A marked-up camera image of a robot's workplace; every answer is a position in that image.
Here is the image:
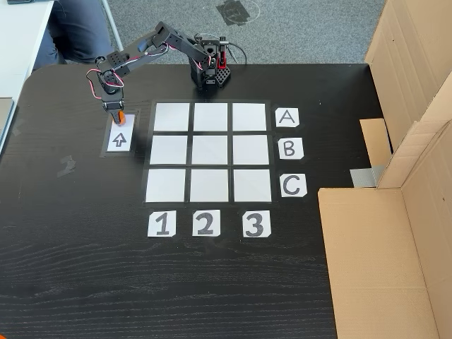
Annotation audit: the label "white paper grid black tape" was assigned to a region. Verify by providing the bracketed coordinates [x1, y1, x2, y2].
[142, 100, 275, 205]

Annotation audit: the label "white arrow paper sheet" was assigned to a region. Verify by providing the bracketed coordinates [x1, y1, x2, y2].
[106, 113, 136, 153]

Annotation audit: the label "pale metal leg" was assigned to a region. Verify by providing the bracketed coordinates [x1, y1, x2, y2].
[100, 0, 129, 65]

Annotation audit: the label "person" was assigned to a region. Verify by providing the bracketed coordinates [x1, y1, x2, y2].
[32, 0, 117, 66]

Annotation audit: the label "clear tape scraps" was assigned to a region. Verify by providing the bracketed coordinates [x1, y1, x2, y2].
[56, 154, 78, 179]

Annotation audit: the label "white table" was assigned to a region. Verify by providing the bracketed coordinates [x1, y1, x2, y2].
[0, 0, 56, 100]

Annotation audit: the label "red and black clamp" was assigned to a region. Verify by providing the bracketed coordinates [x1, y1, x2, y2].
[196, 33, 230, 70]

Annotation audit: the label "paper label number 1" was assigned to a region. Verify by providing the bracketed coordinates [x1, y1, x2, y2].
[147, 210, 177, 238]

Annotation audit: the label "paper label number 2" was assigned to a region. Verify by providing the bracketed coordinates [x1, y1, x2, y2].
[191, 209, 221, 237]

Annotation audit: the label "paper label letter A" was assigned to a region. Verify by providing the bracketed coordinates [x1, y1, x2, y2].
[275, 108, 300, 128]

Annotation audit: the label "paper label number 3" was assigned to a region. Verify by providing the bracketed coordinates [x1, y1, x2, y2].
[242, 210, 272, 238]

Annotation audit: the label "paper label letter B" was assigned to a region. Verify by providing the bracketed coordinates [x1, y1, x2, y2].
[278, 137, 304, 160]

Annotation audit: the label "paper label letter C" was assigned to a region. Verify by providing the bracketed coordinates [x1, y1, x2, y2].
[280, 173, 308, 198]

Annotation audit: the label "grey tape strip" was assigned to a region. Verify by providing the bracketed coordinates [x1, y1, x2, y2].
[349, 165, 386, 189]

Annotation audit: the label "brown cardboard screen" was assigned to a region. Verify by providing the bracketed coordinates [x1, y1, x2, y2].
[359, 0, 452, 167]
[317, 119, 452, 339]

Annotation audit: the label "thin dark cable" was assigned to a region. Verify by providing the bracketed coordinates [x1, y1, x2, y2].
[225, 42, 248, 66]

